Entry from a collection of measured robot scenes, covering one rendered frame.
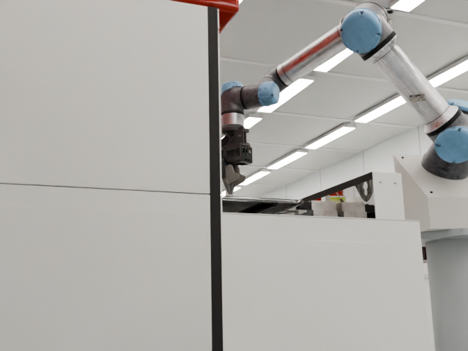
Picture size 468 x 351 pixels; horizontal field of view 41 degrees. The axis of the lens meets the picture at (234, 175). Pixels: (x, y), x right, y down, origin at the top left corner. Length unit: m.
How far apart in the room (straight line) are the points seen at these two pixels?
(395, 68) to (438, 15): 3.24
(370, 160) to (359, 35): 6.79
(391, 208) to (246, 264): 0.49
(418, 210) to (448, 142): 0.24
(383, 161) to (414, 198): 6.32
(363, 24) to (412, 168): 0.52
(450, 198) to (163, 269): 1.04
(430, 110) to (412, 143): 5.98
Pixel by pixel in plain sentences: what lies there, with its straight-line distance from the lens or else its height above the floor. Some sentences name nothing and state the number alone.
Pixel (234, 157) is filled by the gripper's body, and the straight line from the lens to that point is 1.95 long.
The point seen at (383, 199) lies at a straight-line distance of 1.72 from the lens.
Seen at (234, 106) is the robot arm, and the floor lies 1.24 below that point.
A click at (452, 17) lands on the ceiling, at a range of 5.12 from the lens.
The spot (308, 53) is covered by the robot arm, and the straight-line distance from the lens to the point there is 2.02.
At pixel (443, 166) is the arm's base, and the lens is 2.05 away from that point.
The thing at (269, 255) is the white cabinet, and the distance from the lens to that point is 1.46.
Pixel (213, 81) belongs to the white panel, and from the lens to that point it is 1.28.
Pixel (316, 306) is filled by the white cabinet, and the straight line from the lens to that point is 1.51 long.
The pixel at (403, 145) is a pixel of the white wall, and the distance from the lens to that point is 7.97.
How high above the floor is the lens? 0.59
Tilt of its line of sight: 13 degrees up
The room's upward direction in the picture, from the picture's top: 1 degrees counter-clockwise
